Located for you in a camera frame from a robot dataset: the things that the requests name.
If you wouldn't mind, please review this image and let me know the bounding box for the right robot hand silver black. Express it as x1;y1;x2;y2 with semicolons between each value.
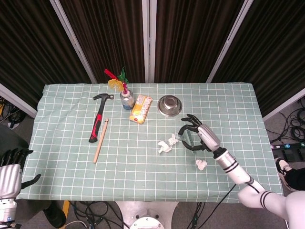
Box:
178;114;221;155

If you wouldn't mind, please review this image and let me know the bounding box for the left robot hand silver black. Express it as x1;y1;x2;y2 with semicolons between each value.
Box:
0;148;41;199

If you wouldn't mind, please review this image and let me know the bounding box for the small green hand broom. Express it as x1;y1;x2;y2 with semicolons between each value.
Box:
177;132;200;154

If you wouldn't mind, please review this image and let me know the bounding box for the white paper ball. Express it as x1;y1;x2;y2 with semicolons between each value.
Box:
157;140;173;154
168;134;180;146
195;159;207;171

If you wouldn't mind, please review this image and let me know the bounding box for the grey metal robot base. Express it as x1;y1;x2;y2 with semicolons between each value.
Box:
115;201;179;229

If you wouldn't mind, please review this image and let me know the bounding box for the stainless steel bowl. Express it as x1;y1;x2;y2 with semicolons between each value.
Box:
157;94;183;117

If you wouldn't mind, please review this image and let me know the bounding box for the black shoe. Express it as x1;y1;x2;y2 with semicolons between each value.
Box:
43;201;67;229

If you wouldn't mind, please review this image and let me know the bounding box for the yellow floor tape strip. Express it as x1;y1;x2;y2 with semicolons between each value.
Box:
59;200;70;229

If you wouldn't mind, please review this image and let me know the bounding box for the yellow biscuit package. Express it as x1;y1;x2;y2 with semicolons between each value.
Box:
129;94;153;124

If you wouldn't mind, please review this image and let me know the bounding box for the green checked tablecloth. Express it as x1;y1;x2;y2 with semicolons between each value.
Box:
18;82;284;205

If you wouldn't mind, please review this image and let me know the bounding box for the white sneaker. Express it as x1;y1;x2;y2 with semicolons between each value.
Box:
274;157;294;189

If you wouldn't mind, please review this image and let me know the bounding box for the metal can vase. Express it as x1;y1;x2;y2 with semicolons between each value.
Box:
120;90;135;110

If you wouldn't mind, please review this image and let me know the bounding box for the black trouser leg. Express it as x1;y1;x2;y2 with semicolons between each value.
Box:
285;166;305;192

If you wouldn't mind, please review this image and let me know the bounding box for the wooden stick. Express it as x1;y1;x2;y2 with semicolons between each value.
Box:
92;118;109;164

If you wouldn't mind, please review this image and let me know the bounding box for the dark ribbed partition panel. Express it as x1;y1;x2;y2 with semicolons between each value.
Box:
57;0;146;83
0;0;92;110
154;0;246;83
212;0;305;117

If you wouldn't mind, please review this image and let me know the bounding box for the red yellow artificial flower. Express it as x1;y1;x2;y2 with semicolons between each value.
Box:
104;66;129;96

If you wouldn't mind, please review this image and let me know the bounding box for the red black claw hammer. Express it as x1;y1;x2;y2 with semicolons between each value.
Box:
88;93;114;144

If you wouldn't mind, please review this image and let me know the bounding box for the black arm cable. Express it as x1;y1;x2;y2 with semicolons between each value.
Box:
204;180;261;225

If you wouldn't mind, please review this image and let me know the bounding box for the black floor cable bundle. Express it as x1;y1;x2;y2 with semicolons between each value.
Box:
65;201;126;229
268;96;305;146
0;95;27;131

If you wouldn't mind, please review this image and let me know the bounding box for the grey aluminium partition frame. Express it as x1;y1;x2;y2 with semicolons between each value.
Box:
142;0;157;83
206;0;254;83
262;88;305;122
50;0;99;83
0;83;38;119

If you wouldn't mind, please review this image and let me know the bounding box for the white floor cable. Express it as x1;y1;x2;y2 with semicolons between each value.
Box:
64;220;88;229

